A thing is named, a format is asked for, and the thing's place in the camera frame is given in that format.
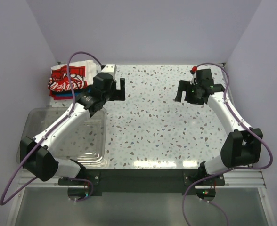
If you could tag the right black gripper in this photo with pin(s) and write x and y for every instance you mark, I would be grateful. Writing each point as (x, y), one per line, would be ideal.
(188, 92)

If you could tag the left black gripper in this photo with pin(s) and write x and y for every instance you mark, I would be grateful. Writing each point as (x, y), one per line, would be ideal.
(115, 90)

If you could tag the white printed t-shirt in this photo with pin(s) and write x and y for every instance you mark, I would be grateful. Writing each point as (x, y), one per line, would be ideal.
(81, 75)

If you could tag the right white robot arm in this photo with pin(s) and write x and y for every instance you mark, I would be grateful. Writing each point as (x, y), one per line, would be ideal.
(241, 146)

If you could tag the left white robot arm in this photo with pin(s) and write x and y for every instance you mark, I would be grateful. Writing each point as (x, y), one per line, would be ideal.
(36, 154)

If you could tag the clear plastic bin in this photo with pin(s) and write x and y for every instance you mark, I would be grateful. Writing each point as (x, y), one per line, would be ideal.
(85, 143)

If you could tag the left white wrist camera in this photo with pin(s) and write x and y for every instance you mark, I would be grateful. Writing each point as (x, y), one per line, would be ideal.
(109, 68)

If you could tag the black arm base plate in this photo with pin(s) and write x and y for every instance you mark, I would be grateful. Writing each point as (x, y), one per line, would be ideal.
(130, 181)

